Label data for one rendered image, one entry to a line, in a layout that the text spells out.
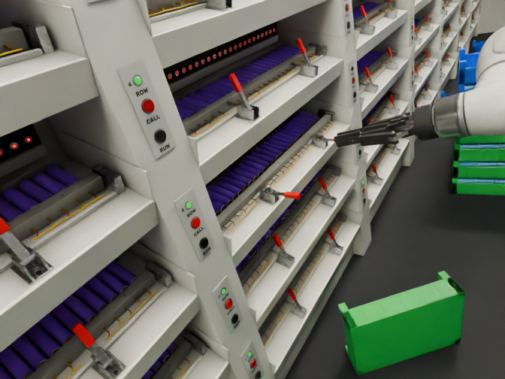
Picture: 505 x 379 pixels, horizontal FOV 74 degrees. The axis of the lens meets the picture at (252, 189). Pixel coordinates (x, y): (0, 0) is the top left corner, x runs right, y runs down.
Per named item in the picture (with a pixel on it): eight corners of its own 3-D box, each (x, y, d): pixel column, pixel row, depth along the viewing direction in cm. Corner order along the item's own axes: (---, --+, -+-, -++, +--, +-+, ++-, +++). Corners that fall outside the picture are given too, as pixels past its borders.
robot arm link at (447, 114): (475, 125, 72) (444, 130, 76) (467, 85, 69) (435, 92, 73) (469, 144, 66) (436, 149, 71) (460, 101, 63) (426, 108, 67)
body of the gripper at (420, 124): (436, 144, 70) (392, 151, 77) (444, 128, 76) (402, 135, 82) (428, 111, 68) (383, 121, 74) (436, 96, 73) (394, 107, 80)
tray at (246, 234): (347, 137, 104) (353, 109, 98) (232, 271, 65) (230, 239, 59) (290, 119, 113) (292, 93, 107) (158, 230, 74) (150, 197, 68)
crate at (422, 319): (460, 342, 92) (441, 319, 99) (466, 292, 82) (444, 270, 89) (357, 376, 91) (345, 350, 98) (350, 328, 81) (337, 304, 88)
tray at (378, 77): (406, 69, 149) (415, 36, 140) (358, 125, 110) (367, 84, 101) (361, 60, 158) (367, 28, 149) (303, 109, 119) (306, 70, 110)
